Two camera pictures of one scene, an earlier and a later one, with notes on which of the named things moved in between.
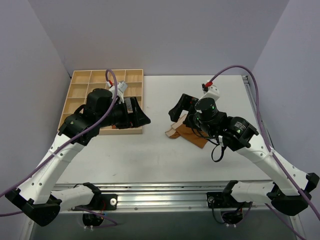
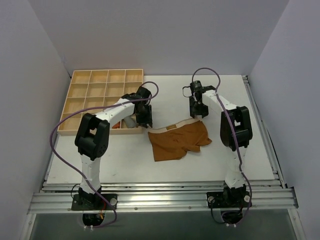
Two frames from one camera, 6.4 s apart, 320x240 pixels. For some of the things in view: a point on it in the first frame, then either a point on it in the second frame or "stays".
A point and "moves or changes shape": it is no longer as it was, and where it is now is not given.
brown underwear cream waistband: [198, 138] moves or changes shape
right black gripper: [189, 103] -> [198, 107]
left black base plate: [102, 202] stays
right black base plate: [222, 200] stays
